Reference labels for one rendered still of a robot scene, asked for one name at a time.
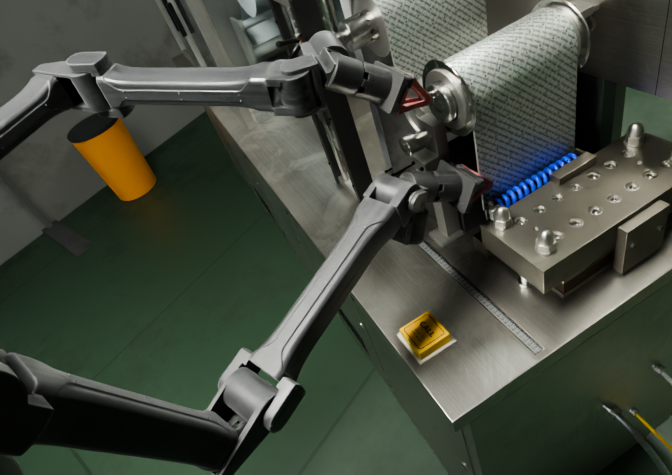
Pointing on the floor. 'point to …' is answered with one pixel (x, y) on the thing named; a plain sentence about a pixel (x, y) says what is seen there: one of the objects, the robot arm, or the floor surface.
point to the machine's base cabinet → (613, 380)
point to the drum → (113, 155)
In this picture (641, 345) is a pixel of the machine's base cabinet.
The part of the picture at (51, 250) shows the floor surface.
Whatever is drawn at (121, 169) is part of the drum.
